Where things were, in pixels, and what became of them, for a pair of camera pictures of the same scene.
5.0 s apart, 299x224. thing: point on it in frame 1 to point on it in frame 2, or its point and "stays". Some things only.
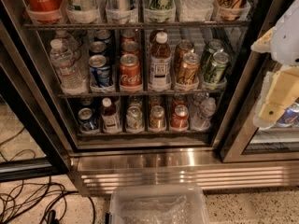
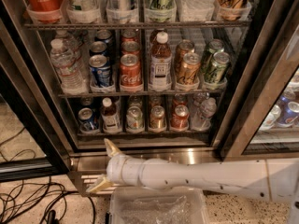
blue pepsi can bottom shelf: x=86 y=120 stays
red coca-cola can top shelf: x=44 y=2 stays
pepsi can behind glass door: x=290 y=117 stays
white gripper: x=286 y=44 to x=118 y=169
